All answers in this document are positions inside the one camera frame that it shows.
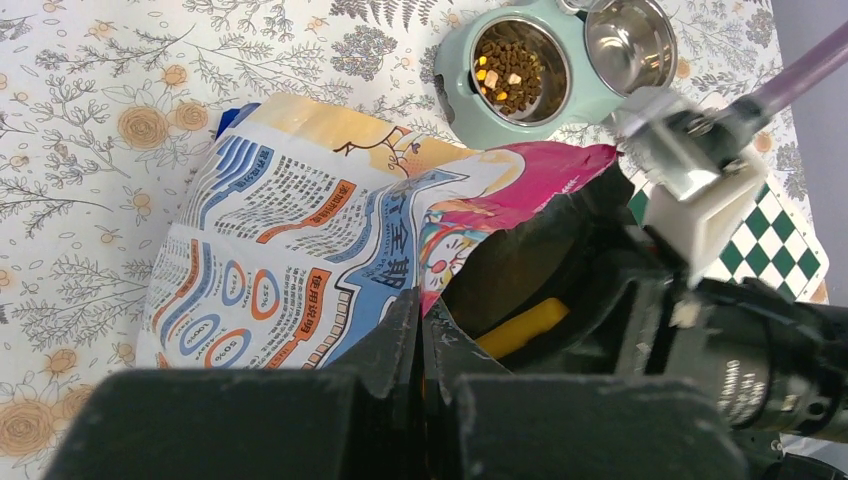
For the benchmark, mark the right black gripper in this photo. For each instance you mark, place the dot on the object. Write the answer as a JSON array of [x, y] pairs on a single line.
[[769, 363]]

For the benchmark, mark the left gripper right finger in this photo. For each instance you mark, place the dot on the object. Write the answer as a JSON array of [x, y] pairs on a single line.
[[448, 354]]

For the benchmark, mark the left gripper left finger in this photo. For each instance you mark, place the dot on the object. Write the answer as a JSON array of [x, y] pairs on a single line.
[[386, 438]]

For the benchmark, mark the orange plastic scoop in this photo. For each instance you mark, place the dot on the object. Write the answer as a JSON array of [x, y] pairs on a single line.
[[517, 332]]

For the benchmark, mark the pink pet food bag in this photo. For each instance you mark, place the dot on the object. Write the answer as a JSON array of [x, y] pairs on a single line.
[[308, 220]]

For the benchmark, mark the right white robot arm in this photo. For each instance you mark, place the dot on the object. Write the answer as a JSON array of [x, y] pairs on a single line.
[[795, 457]]

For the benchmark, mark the green double pet bowl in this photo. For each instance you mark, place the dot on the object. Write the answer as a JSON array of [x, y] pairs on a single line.
[[519, 73]]

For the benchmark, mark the green white checkerboard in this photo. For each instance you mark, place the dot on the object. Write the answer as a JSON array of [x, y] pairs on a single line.
[[776, 245]]

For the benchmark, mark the floral table mat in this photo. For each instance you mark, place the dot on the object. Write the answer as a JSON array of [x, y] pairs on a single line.
[[107, 107]]

